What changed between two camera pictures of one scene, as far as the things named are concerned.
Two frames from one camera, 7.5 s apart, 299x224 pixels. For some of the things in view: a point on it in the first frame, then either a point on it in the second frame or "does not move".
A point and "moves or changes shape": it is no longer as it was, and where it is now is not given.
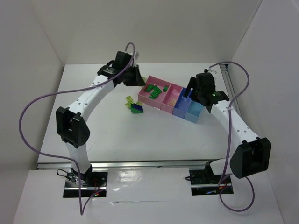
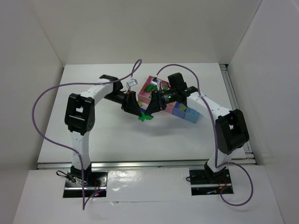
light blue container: (193, 111) does not move
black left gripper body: (133, 76) -> (128, 101)
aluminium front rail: (147, 164) does not move
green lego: (133, 110) moves or changes shape
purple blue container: (182, 104) does not move
